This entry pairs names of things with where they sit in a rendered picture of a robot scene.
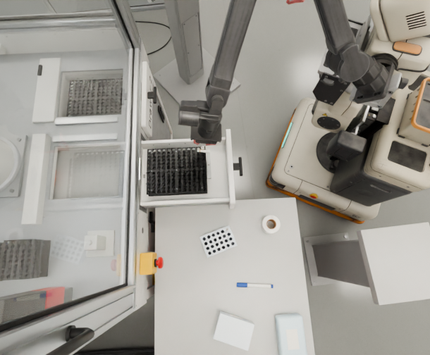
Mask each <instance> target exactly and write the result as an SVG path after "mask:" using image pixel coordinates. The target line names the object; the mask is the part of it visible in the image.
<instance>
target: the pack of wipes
mask: <svg viewBox="0 0 430 355"><path fill-rule="evenodd" d="M275 321H276V335H277V342H278V352H279V355H307V346H306V340H305V330H304V325H303V319H302V316H301V315H300V314H298V313H292V314H283V315H276V316H275Z"/></svg>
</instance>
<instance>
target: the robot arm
mask: <svg viewBox="0 0 430 355"><path fill-rule="evenodd" d="M256 1H257V0H231V1H230V4H229V7H228V12H227V15H226V19H225V23H224V26H223V30H222V33H221V38H220V42H219V46H218V49H217V52H216V57H215V60H214V64H213V66H212V67H211V72H210V75H209V77H208V80H207V85H206V88H205V95H206V99H207V100H206V101H202V100H196V101H186V100H182V101H181V102H180V106H179V112H178V124H179V125H187V126H191V135H190V139H191V140H194V141H193V142H194V144H196V145H198V144H199V143H201V144H206V146H209V145H216V143H217V142H219V143H220V142H221V140H222V129H221V124H220V122H221V119H222V108H224V107H225V106H226V104H227V101H228V98H229V95H230V92H231V90H230V88H231V85H232V81H233V77H234V72H235V67H236V64H237V62H238V57H239V55H240V51H241V49H242V44H243V42H244V39H245V35H246V33H247V29H248V26H249V24H250V20H251V17H252V13H253V10H254V7H255V4H256ZM314 4H315V6H316V10H317V13H318V16H319V19H320V22H321V26H322V28H323V31H324V35H325V38H326V39H325V41H326V45H327V48H328V51H327V53H326V58H325V61H326V64H327V66H328V68H329V69H331V70H332V71H333V72H334V74H333V76H334V77H335V76H337V75H338V76H339V77H340V79H339V80H338V81H339V82H341V83H343V82H352V83H353V85H354V86H355V87H356V88H357V91H356V94H355V98H354V101H355V102H356V104H362V103H366V102H370V101H376V100H380V99H384V98H385V97H386V95H387V92H388V87H389V84H390V81H391V78H392V75H393V71H394V69H395V65H394V63H393V62H391V63H392V64H391V66H387V67H385V66H383V65H382V64H381V63H378V61H376V59H375V58H374V57H371V56H370V55H369V54H367V53H365V52H363V51H362V50H359V48H358V45H357V44H356V41H355V36H354V34H353V32H352V30H351V28H350V24H349V21H348V17H347V14H346V11H345V6H344V3H343V0H314Z"/></svg>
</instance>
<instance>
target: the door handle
mask: <svg viewBox="0 0 430 355"><path fill-rule="evenodd" d="M93 337H94V330H92V329H90V328H77V327H76V326H75V325H69V326H68V328H67V330H66V341H67V342H66V343H64V344H62V345H61V346H60V347H57V348H56V349H54V350H53V351H51V352H49V353H48V354H45V355H69V354H71V353H72V352H74V351H75V350H76V349H78V348H79V347H81V346H82V345H84V344H85V343H87V342H89V341H90V340H91V339H92V338H93Z"/></svg>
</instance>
